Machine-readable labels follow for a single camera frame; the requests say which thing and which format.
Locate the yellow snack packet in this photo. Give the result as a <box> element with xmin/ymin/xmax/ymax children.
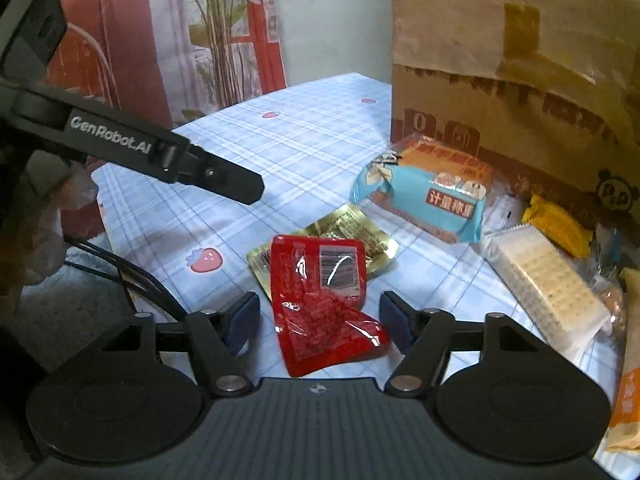
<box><xmin>521</xmin><ymin>193</ymin><xmax>595</xmax><ymax>260</ymax></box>

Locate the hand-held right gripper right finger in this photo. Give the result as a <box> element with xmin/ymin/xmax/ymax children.
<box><xmin>379</xmin><ymin>290</ymin><xmax>544</xmax><ymax>395</ymax></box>

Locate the black cable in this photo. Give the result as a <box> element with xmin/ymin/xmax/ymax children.
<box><xmin>64</xmin><ymin>259</ymin><xmax>177</xmax><ymax>322</ymax></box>
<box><xmin>74</xmin><ymin>241</ymin><xmax>192</xmax><ymax>320</ymax></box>

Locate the round brown biscuit packet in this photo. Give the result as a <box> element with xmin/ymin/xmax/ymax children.
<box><xmin>599</xmin><ymin>279</ymin><xmax>629</xmax><ymax>332</ymax></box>

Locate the blue checked strawberry tablecloth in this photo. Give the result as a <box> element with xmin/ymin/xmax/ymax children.
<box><xmin>90</xmin><ymin>72</ymin><xmax>640</xmax><ymax>480</ymax></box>

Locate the dark round snack blue label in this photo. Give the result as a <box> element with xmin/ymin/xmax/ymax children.
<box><xmin>587</xmin><ymin>224</ymin><xmax>626</xmax><ymax>281</ymax></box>

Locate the blue and orange snack packet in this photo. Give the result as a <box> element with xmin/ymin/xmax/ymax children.
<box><xmin>348</xmin><ymin>134</ymin><xmax>496</xmax><ymax>245</ymax></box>

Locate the brown cardboard box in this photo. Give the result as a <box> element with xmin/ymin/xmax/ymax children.
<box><xmin>390</xmin><ymin>0</ymin><xmax>640</xmax><ymax>222</ymax></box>

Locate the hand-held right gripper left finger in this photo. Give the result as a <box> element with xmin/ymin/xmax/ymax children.
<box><xmin>100</xmin><ymin>291</ymin><xmax>261</xmax><ymax>396</ymax></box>

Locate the printed plant backdrop cloth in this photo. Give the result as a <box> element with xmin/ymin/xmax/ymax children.
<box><xmin>47</xmin><ymin>0</ymin><xmax>289</xmax><ymax>129</ymax></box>

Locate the orange and white snack packet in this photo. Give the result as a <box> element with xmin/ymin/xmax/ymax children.
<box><xmin>601</xmin><ymin>360</ymin><xmax>640</xmax><ymax>464</ymax></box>

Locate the white cracker packet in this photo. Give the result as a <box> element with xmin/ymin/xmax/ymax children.
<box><xmin>480</xmin><ymin>223</ymin><xmax>614</xmax><ymax>361</ymax></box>

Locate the red snack packet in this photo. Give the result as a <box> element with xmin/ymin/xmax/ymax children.
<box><xmin>269</xmin><ymin>233</ymin><xmax>391</xmax><ymax>379</ymax></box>

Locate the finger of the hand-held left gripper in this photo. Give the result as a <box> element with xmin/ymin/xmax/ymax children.
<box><xmin>154</xmin><ymin>132</ymin><xmax>266</xmax><ymax>206</ymax></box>

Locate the small clear packet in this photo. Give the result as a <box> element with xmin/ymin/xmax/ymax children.
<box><xmin>482</xmin><ymin>189</ymin><xmax>532</xmax><ymax>242</ymax></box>

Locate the gold snack packet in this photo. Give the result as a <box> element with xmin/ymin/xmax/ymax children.
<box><xmin>246</xmin><ymin>204</ymin><xmax>400</xmax><ymax>304</ymax></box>

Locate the person's left hand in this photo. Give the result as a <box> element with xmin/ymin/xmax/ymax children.
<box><xmin>22</xmin><ymin>160</ymin><xmax>101</xmax><ymax>287</ymax></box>

